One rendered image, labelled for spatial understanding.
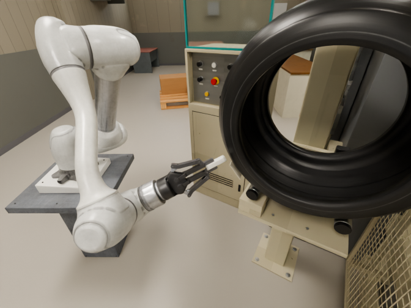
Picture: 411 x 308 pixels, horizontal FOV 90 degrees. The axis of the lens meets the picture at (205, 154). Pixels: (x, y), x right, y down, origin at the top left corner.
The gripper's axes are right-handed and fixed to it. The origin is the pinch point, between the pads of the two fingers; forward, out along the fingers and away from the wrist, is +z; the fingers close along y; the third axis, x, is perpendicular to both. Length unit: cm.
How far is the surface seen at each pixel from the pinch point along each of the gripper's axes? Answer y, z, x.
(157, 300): 74, -69, -39
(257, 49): -24.4, 19.8, 15.1
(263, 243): 95, 6, -65
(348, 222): 29.9, 26.4, 15.8
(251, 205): 21.6, 4.5, -2.0
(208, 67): -35, 27, -83
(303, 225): 34.7, 17.6, 3.4
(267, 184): 11.3, 10.9, 8.3
